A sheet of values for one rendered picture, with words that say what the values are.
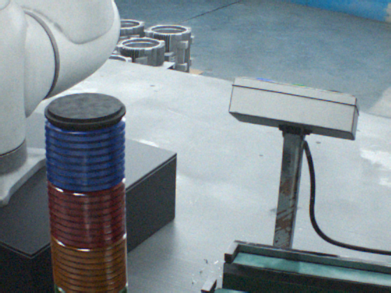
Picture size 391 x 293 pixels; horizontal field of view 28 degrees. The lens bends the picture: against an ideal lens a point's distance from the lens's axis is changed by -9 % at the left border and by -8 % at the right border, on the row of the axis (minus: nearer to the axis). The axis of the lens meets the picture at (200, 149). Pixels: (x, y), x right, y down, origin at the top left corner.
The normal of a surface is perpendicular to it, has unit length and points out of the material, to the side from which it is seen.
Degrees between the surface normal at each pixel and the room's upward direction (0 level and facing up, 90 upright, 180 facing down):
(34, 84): 93
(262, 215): 0
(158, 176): 90
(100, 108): 0
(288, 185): 90
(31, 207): 2
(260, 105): 61
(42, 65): 85
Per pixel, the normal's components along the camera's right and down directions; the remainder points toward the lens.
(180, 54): -0.29, 0.36
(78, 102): 0.04, -0.92
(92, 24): 0.84, 0.27
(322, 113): -0.25, -0.14
